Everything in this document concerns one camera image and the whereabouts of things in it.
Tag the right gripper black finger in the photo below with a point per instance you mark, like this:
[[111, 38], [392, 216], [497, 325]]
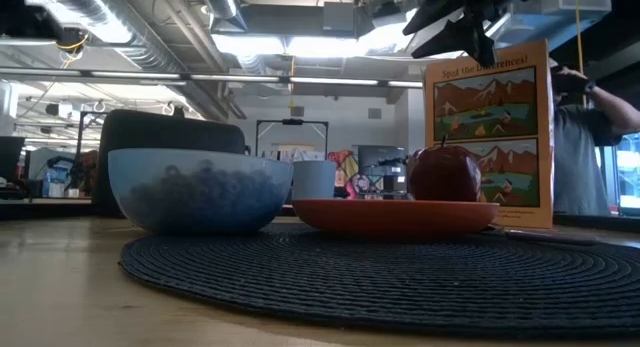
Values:
[[460, 39], [435, 9]]

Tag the orange cereal box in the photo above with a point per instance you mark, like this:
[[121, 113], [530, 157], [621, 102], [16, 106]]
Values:
[[490, 112]]

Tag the red apple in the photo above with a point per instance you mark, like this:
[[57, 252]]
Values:
[[445, 172]]

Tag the light blue cup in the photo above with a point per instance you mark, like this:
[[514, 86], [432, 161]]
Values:
[[314, 179]]

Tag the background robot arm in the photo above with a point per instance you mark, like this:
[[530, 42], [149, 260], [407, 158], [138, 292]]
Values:
[[75, 169]]

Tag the grey ceiling unit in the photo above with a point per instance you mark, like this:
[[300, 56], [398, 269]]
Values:
[[345, 19]]

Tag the person's hand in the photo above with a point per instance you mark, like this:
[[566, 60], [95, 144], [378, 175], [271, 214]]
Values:
[[570, 79]]

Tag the dark equipment box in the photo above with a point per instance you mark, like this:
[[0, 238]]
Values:
[[382, 164]]

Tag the person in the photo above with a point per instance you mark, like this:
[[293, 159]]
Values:
[[580, 157]]

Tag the colourful patterned object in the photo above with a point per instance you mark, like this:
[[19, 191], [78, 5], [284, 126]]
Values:
[[347, 172]]

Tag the orange plate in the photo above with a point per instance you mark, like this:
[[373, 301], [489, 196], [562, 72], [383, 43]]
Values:
[[395, 214]]

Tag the ceiling light strip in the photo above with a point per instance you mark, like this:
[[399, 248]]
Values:
[[200, 78]]

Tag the dark round woven placemat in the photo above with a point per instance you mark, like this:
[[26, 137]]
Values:
[[380, 282]]

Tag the blue translucent bowl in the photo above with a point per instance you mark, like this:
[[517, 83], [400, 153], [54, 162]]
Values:
[[200, 157]]

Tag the black toaster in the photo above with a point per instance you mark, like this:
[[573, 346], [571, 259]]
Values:
[[170, 129]]

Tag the black monitor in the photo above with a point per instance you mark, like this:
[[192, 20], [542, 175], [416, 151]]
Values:
[[10, 157]]

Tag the black frame stand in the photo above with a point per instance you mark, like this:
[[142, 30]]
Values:
[[292, 122]]

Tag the silver ventilation duct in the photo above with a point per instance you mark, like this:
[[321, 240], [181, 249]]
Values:
[[150, 47]]

